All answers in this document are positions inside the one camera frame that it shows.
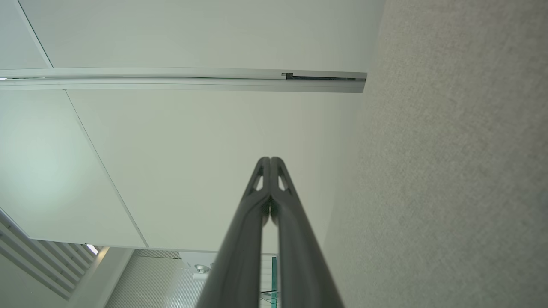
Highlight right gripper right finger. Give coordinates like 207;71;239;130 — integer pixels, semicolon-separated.
271;157;345;308

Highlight white slatted ceiling louver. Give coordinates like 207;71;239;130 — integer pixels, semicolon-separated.
0;209;98;300

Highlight white ceiling rail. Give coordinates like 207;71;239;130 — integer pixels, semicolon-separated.
0;67;367;93

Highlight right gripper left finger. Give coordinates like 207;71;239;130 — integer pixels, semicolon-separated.
196;157;271;308

